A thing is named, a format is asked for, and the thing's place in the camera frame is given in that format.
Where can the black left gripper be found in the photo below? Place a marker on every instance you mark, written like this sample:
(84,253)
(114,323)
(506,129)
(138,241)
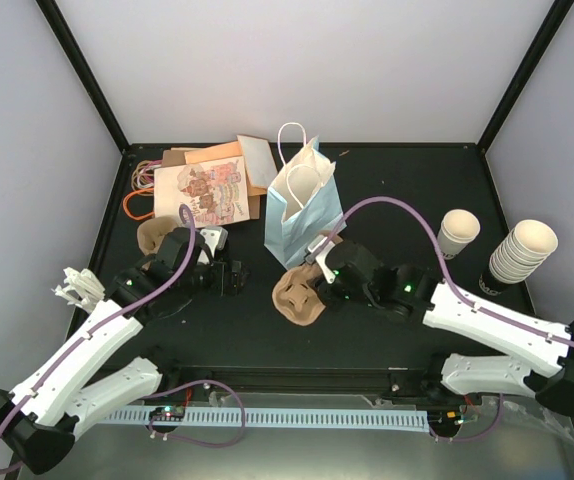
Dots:
(235,283)

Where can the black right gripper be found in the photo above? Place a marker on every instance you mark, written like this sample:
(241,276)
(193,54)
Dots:
(333,302)

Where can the single brown pulp cup carrier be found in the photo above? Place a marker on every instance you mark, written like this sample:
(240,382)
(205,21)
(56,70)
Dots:
(294,297)

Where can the light blue paper bag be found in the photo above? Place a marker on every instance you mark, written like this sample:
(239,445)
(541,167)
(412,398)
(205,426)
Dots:
(302,201)

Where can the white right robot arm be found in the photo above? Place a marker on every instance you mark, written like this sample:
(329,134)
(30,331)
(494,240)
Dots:
(534,359)

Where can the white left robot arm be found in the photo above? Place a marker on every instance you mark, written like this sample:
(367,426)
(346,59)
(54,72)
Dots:
(42,417)

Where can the illustrated greeting card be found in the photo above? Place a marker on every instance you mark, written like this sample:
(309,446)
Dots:
(215,191)

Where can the rubber bands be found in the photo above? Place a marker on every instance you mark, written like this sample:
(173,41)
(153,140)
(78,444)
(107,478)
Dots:
(142,185)

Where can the brown cardboard sleeve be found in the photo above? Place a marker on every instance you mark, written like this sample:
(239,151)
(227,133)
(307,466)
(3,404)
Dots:
(175,156)

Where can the single white paper cup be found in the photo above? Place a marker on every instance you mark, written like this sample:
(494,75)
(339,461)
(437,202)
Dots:
(458,229)

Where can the white plastic cutlery pile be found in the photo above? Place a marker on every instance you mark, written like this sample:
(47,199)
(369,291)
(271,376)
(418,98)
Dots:
(81,289)

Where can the stack of white paper cups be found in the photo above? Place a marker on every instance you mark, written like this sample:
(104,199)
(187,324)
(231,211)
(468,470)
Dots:
(522,251)

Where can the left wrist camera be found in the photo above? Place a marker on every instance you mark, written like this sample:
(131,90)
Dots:
(215,238)

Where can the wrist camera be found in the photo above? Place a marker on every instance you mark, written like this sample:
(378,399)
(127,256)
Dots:
(317,252)
(215,238)

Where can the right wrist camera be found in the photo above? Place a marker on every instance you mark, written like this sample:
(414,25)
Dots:
(317,252)

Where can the light blue cable duct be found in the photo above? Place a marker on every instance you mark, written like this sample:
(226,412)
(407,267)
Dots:
(279,418)

